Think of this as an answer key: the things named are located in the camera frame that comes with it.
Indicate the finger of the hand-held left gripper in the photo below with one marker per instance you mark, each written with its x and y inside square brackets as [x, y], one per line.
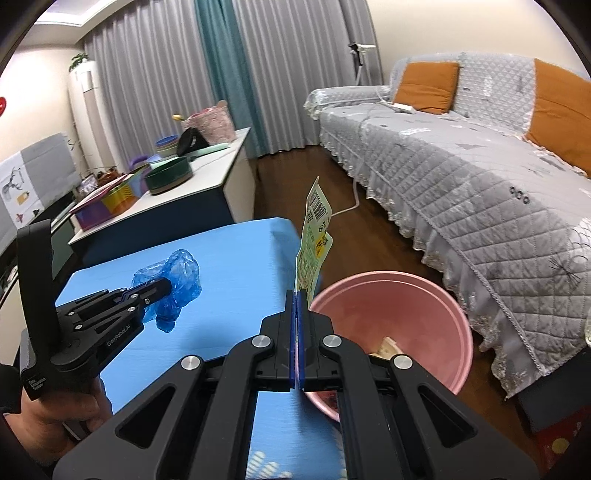
[134, 311]
[138, 290]

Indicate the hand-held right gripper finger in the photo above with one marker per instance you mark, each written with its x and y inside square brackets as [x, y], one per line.
[301, 341]
[294, 341]

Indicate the blue plastic bag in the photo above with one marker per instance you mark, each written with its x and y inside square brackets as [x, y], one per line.
[184, 277]

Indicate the yellow green snack wrapper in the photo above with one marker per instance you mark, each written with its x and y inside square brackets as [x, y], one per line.
[311, 244]

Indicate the pink plastic basin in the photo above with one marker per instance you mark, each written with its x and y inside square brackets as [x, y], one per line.
[392, 304]

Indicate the person's left hand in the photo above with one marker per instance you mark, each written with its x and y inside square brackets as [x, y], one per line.
[60, 415]

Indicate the small beige scrap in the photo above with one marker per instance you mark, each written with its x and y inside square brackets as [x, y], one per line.
[385, 347]

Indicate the multicoloured storage box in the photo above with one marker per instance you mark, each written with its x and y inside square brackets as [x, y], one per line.
[106, 203]

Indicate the dark television stand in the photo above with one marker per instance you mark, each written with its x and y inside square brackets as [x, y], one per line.
[60, 217]

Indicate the dark green round pot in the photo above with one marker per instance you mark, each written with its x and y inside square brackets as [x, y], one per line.
[168, 176]

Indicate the brown teapot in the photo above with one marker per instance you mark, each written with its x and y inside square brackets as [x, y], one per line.
[107, 176]

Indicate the white coffee table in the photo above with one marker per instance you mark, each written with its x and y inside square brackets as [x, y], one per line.
[212, 175]

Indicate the stack of coloured bowls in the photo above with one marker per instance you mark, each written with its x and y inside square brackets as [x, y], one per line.
[167, 146]

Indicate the television with grey cover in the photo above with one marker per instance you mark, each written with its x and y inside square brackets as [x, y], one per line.
[37, 175]

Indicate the light green flat board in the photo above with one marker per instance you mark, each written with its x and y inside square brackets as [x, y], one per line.
[207, 151]

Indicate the black bag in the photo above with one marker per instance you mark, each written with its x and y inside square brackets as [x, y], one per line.
[190, 142]

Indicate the white standing air conditioner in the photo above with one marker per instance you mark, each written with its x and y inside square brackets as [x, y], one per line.
[90, 120]

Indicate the pink patterned basket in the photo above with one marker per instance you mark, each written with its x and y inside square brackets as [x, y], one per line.
[214, 123]

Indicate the grey curtain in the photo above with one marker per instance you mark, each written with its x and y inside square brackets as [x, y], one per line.
[304, 69]
[147, 83]

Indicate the sofa with grey quilted cover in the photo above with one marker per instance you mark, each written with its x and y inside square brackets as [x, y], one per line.
[461, 184]

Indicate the teal curtain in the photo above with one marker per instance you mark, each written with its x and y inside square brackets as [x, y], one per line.
[221, 74]

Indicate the green potted plant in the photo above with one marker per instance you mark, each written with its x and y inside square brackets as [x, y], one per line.
[78, 61]

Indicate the dark storage box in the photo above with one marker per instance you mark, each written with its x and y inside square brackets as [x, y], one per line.
[545, 406]

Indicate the white power strip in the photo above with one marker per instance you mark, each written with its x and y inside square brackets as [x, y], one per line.
[402, 108]

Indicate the red box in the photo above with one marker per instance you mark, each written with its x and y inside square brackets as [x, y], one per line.
[561, 443]

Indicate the orange cushion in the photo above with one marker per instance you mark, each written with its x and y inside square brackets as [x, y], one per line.
[563, 120]
[425, 87]

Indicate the white phone holder stand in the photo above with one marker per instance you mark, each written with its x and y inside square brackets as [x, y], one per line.
[360, 53]

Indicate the small picture frame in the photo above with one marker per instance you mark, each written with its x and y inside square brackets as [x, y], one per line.
[88, 183]

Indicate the red wall decoration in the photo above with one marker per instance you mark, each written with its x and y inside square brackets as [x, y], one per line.
[2, 105]

